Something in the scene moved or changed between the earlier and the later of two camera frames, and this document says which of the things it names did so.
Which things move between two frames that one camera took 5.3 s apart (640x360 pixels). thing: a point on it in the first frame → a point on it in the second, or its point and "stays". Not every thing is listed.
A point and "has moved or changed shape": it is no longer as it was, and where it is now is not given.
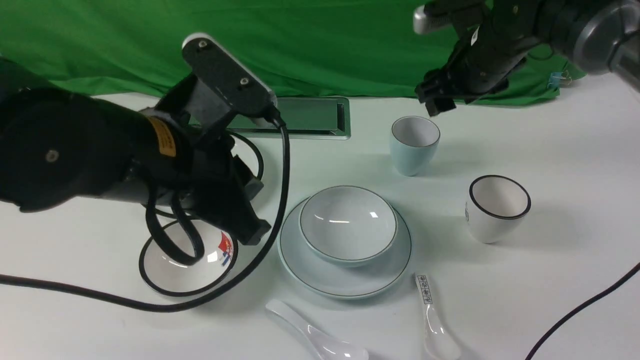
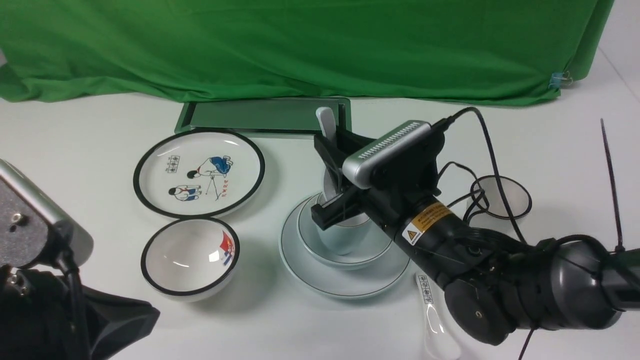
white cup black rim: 495,206 stays
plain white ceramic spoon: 322,343 → 327,116
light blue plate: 357,282 stays
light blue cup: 413,142 has moved or changed shape
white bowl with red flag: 171,278 stays
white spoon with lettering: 439,344 stays
